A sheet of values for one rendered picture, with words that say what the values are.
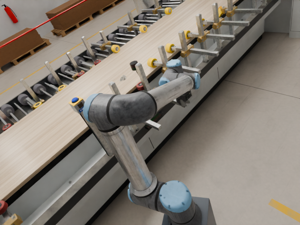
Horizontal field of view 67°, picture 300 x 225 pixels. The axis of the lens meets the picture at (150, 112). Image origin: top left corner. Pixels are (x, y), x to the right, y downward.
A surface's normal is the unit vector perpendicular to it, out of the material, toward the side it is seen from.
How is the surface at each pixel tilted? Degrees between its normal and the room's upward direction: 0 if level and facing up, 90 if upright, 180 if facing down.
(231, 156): 0
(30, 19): 90
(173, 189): 5
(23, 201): 90
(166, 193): 5
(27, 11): 90
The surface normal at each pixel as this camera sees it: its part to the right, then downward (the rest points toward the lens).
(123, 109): 0.00, -0.03
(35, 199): 0.69, 0.29
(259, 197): -0.29, -0.72
